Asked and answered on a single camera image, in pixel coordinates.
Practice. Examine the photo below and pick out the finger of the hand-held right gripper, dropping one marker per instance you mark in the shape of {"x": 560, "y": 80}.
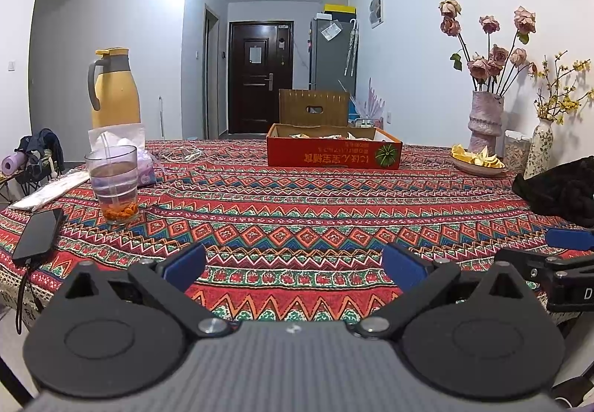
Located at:
{"x": 519, "y": 261}
{"x": 571, "y": 239}

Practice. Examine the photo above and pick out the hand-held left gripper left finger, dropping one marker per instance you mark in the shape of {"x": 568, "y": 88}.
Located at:
{"x": 185, "y": 261}

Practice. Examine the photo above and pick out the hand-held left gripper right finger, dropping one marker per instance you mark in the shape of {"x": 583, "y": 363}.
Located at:
{"x": 403, "y": 265}

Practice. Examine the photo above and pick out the red cardboard box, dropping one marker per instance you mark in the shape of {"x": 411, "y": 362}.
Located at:
{"x": 325, "y": 156}

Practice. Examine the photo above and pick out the pile of assorted snacks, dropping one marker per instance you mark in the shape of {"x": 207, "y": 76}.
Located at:
{"x": 334, "y": 135}

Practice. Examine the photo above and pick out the black cloth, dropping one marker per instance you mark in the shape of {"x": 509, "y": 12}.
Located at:
{"x": 557, "y": 191}

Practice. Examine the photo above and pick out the floral porcelain vase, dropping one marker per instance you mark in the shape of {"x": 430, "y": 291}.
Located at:
{"x": 539, "y": 147}

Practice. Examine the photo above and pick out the purple tissue pack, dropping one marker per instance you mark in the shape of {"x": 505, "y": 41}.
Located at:
{"x": 148, "y": 170}

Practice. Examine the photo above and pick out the brown plate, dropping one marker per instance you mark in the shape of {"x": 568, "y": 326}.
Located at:
{"x": 478, "y": 170}

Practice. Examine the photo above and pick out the clear storage jar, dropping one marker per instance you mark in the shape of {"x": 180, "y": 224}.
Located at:
{"x": 516, "y": 152}

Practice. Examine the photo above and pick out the glass cup with goji berries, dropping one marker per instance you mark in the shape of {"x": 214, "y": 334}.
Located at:
{"x": 111, "y": 189}

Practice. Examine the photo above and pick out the plate of orange peels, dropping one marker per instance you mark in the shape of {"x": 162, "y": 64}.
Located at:
{"x": 475, "y": 157}

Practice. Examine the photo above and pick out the yellow flower sprigs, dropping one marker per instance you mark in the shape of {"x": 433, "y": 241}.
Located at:
{"x": 564, "y": 103}

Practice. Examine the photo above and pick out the pink ribbed vase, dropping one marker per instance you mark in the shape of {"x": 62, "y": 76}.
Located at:
{"x": 485, "y": 119}

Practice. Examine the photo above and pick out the black smartphone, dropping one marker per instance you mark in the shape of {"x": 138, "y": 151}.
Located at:
{"x": 37, "y": 233}

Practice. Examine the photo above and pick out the white folded plastic bag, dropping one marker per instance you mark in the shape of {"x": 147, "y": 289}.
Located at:
{"x": 51, "y": 191}

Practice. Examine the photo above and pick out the pale pink decorative grass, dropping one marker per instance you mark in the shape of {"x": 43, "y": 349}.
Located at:
{"x": 371, "y": 103}

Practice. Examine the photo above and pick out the dark entrance door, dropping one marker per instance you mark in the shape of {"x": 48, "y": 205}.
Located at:
{"x": 250, "y": 91}

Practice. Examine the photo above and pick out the dark jacket on chair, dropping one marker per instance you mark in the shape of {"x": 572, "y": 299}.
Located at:
{"x": 44, "y": 147}

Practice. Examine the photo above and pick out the yellow thermos jug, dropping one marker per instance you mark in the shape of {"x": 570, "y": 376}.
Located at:
{"x": 116, "y": 91}

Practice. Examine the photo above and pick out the dried pink roses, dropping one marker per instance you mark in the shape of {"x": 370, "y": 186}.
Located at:
{"x": 494, "y": 61}

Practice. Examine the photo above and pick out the purple rolled mat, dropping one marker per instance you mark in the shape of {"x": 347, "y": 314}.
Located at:
{"x": 11, "y": 164}

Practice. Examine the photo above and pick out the grey refrigerator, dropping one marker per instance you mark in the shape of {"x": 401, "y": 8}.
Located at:
{"x": 329, "y": 63}

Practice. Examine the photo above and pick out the hanging folded umbrella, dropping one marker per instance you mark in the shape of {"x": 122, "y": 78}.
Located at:
{"x": 351, "y": 45}

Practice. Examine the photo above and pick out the yellow box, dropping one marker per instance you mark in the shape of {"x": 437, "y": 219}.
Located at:
{"x": 339, "y": 9}

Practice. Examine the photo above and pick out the side door frame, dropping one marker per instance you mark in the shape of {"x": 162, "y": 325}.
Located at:
{"x": 211, "y": 73}

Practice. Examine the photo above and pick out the wall picture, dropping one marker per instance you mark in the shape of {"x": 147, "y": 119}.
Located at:
{"x": 377, "y": 8}

